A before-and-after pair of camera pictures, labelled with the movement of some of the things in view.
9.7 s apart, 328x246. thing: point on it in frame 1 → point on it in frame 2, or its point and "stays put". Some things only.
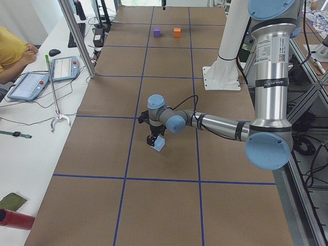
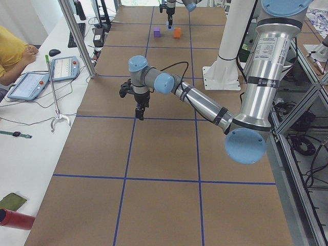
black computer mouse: (54, 52) stays put
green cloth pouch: (12, 201) stays put
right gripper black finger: (164, 2) → (170, 11)
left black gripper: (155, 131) → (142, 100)
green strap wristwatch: (16, 134) stays put
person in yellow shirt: (15, 54) stays put
